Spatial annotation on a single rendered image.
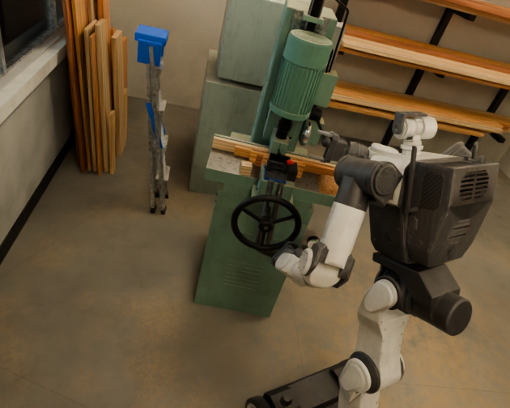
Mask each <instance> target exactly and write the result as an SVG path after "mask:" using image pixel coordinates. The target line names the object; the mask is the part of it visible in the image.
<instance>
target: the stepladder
mask: <svg viewBox="0 0 510 408"><path fill-rule="evenodd" d="M168 34H169V31H168V30H164V29H161V28H154V27H150V26H146V25H142V24H139V26H138V28H137V30H136V32H135V33H134V39H135V40H137V41H138V55H137V62H141V63H145V64H146V73H147V103H146V106H147V116H148V138H149V160H150V182H151V208H150V212H151V213H153V214H154V213H155V210H156V207H157V205H156V204H155V198H158V197H159V194H160V205H161V211H160V212H161V214H162V215H165V212H166V210H167V205H166V202H165V198H168V186H167V183H168V177H169V172H170V166H166V161H165V151H166V148H167V144H168V135H165V134H166V132H165V128H164V123H163V114H164V110H165V107H166V103H167V101H166V100H161V86H160V74H161V73H162V69H163V67H164V60H161V57H162V56H163V55H164V46H165V45H166V44H167V41H168ZM157 162H158V170H157ZM158 182H159V189H158Z"/></svg>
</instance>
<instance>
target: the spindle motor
mask: <svg viewBox="0 0 510 408"><path fill-rule="evenodd" d="M332 48H333V43H332V41H331V40H329V39H328V38H326V37H324V36H321V35H319V34H316V33H314V32H309V31H305V30H298V29H295V30H291V31H290V33H289V34H288V37H287V43H286V45H285V49H284V52H283V57H282V61H281V64H280V67H279V70H278V75H277V78H276V82H275V85H274V90H273V94H272V96H271V100H270V105H269V106H270V109H271V111H273V112H274V113H276V114H277V115H279V116H280V117H284V118H286V119H289V120H293V121H304V120H307V119H308V118H309V115H310V112H311V110H312V106H313V103H314V101H315V99H316V96H317V92H318V89H319V86H320V84H321V80H322V77H323V74H324V73H325V68H326V66H327V63H328V60H329V56H330V54H331V51H332Z"/></svg>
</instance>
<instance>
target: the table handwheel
mask: <svg viewBox="0 0 510 408"><path fill-rule="evenodd" d="M257 202H274V203H277V204H279V205H281V206H284V207H285V208H287V209H288V210H289V211H290V212H291V213H292V215H289V216H287V217H284V218H281V219H272V218H271V217H270V216H271V207H270V206H269V207H268V211H267V212H265V213H263V214H262V217H261V218H260V217H258V216H256V215H255V214H253V213H252V212H250V211H249V210H247V209H246V207H247V206H250V205H252V204H253V203H257ZM241 211H243V212H244V213H246V214H247V215H249V216H251V217H252V218H254V219H256V220H257V221H258V222H259V225H258V227H259V230H260V231H261V232H262V235H261V242H260V244H258V243H255V242H252V241H251V240H249V239H247V238H246V237H245V236H243V235H242V233H241V232H240V230H239V228H238V223H237V221H238V217H239V215H240V213H241ZM290 219H294V220H295V228H294V231H293V232H292V233H291V235H290V236H289V237H287V238H288V239H289V240H290V241H294V240H295V239H296V238H297V237H298V235H299V233H300V231H301V227H302V220H301V216H300V213H299V211H298V210H297V209H296V208H295V206H294V205H293V204H291V203H290V202H289V201H288V200H286V199H284V198H281V197H278V196H274V195H268V194H262V195H257V196H253V197H250V198H247V199H245V200H244V201H242V202H241V203H240V204H239V205H238V206H237V207H236V208H235V210H234V211H233V213H232V217H231V227H232V231H233V233H234V235H235V236H236V238H237V239H238V240H239V241H240V242H241V243H242V244H244V245H246V246H248V247H250V248H252V249H256V250H261V251H274V250H278V249H281V248H282V247H283V246H284V245H285V240H283V241H281V242H279V243H276V244H264V242H265V238H266V233H267V232H271V231H272V230H273V228H274V224H276V223H281V222H283V221H287V220H290Z"/></svg>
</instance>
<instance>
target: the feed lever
mask: <svg viewBox="0 0 510 408"><path fill-rule="evenodd" d="M321 115H322V109H320V108H317V105H313V107H312V110H311V112H310V115H309V118H308V119H309V120H311V121H316V122H317V125H318V127H319V130H323V128H322V126H321V123H320V119H321ZM323 131H324V130H323ZM321 136H322V138H323V140H322V146H323V147H329V146H330V145H331V140H330V139H329V138H327V137H326V136H325V135H323V134H322V135H321Z"/></svg>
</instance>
